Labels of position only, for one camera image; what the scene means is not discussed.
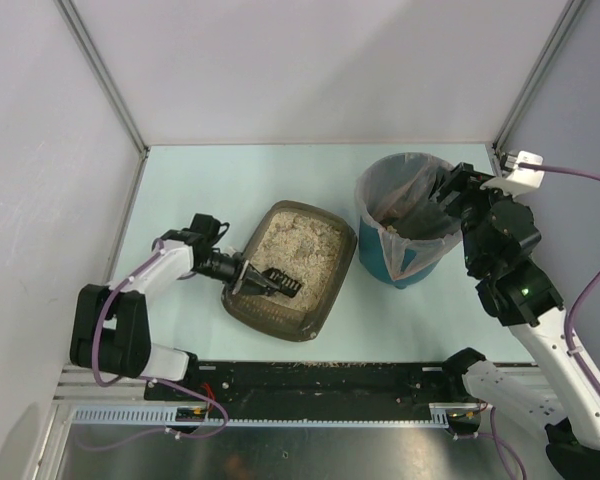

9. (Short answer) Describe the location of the black litter scoop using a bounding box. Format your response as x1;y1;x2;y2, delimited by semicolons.
263;267;302;298

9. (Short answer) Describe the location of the clear plastic bin liner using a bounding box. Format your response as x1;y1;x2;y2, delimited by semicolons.
354;151;465;281

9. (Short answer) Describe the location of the blue trash bin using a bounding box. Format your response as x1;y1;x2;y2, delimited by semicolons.
355;152;464;290

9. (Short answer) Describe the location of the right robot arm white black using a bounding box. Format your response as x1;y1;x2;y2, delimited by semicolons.
430;161;600;479

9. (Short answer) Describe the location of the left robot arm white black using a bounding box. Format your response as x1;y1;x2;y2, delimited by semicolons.
69;214;301;387

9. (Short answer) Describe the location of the brown litter box tray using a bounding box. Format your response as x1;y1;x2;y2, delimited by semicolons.
221;200;357;342

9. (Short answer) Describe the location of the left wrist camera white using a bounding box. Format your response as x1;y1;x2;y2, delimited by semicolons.
222;246;240;257

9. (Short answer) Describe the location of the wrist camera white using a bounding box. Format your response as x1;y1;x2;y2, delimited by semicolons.
480;151;544;198
222;246;240;257

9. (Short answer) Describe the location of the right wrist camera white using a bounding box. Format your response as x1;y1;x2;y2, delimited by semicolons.
480;151;544;198

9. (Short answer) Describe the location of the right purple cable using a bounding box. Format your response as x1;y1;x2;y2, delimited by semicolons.
519;163;600;426

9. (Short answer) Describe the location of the purple cable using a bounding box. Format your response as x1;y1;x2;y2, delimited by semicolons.
92;237;169;389
519;163;600;426

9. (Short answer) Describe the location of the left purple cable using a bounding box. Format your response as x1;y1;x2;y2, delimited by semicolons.
92;237;169;389

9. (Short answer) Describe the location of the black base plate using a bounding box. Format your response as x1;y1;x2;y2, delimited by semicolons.
144;359;486;421

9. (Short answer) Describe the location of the grey slotted cable duct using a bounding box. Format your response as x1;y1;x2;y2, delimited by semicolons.
72;404;480;428

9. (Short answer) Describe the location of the right aluminium frame post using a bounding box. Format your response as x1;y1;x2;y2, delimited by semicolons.
491;0;590;152

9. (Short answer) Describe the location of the aluminium frame post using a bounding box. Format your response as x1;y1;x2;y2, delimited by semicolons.
491;0;590;152
54;0;148;157

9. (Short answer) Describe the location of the left aluminium frame post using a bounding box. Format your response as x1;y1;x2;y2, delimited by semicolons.
54;0;148;157

